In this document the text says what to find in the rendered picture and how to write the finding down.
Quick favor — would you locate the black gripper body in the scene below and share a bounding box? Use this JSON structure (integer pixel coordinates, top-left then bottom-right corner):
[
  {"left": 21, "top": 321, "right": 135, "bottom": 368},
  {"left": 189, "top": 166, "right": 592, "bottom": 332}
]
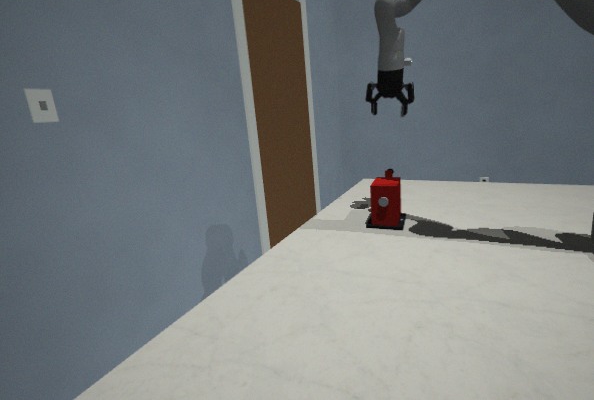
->
[{"left": 376, "top": 68, "right": 404, "bottom": 98}]

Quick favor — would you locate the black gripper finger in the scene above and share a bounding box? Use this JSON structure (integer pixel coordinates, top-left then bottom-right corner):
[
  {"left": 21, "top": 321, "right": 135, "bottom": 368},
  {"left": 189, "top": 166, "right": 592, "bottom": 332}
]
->
[
  {"left": 390, "top": 82, "right": 414, "bottom": 117},
  {"left": 366, "top": 82, "right": 386, "bottom": 115}
]

